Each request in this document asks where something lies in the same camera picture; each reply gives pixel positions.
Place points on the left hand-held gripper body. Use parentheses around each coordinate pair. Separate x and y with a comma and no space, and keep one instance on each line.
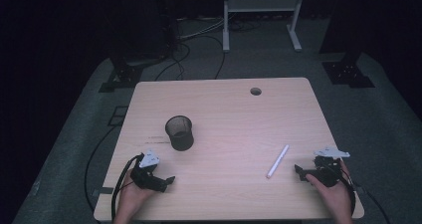
(147,159)

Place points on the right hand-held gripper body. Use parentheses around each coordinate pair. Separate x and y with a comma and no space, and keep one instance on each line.
(328,176)

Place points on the white pen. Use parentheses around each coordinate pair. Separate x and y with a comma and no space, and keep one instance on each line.
(278,161)

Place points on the black mesh pen holder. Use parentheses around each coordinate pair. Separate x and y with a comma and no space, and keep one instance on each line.
(180,141)

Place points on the person's right hand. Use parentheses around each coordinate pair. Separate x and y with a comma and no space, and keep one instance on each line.
(336,197)

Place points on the person's left hand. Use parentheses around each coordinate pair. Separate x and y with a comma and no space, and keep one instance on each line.
(130,197)

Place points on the grey tape strip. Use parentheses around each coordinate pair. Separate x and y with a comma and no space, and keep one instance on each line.
(105,190)
(360,188)

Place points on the black stand base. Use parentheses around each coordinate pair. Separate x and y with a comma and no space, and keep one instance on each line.
(122,76)
(347,73)

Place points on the black floor socket frame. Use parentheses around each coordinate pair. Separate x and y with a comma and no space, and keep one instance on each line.
(118,116)

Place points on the white metal desk frame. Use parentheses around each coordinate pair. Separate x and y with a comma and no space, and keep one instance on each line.
(262,4)

